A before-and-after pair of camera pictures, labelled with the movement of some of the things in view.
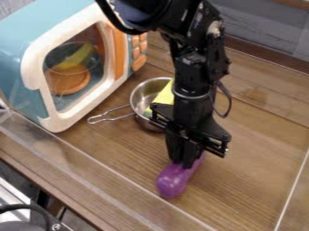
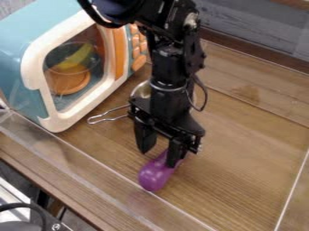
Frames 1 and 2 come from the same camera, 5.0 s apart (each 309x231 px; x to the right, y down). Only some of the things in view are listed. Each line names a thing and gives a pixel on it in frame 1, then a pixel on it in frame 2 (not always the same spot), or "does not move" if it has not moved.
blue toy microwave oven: x=68 y=56 does not move
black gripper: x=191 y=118 → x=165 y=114
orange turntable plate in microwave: x=68 y=80 does not move
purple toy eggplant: x=173 y=177 → x=156 y=173
